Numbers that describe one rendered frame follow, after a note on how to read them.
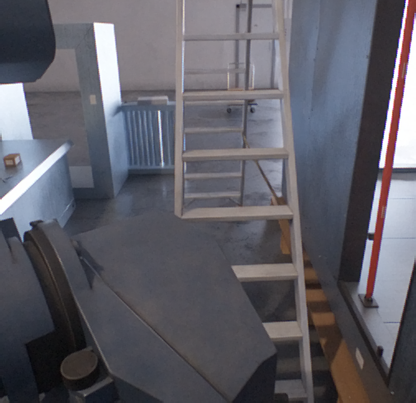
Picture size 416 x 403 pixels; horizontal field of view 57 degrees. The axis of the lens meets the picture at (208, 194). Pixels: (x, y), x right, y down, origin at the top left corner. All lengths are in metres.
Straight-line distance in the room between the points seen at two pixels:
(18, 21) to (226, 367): 1.03
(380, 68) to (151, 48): 9.96
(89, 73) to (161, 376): 3.14
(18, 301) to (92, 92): 3.01
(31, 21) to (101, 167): 2.60
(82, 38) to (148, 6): 7.85
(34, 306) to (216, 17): 10.74
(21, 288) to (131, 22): 10.87
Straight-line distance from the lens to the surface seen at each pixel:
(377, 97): 1.65
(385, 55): 1.64
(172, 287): 0.73
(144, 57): 11.37
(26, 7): 1.28
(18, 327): 0.70
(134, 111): 4.34
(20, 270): 0.73
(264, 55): 11.29
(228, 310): 0.71
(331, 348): 1.93
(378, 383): 1.66
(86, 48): 3.57
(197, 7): 11.22
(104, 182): 3.80
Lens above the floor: 1.47
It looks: 23 degrees down
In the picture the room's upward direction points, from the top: 1 degrees counter-clockwise
